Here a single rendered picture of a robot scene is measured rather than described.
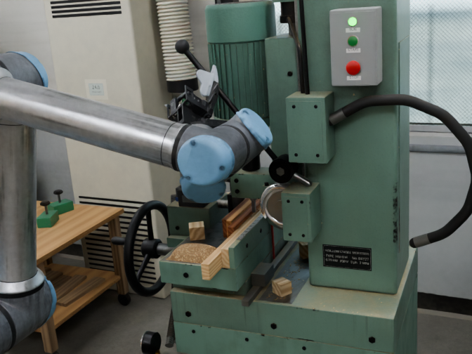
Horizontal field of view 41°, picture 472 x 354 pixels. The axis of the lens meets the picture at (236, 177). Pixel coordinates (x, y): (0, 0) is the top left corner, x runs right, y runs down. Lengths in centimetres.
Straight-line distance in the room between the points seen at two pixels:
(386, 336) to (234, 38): 78
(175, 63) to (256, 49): 153
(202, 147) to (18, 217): 64
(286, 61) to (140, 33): 164
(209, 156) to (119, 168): 217
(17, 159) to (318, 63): 73
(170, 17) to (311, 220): 177
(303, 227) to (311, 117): 26
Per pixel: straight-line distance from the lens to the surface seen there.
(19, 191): 156
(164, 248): 188
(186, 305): 166
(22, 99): 129
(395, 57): 142
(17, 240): 161
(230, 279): 153
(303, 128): 140
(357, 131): 146
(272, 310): 157
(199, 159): 109
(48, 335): 292
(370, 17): 135
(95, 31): 316
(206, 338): 169
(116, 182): 328
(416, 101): 138
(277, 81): 153
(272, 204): 154
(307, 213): 145
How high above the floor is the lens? 154
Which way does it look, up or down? 17 degrees down
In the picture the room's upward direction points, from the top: 4 degrees counter-clockwise
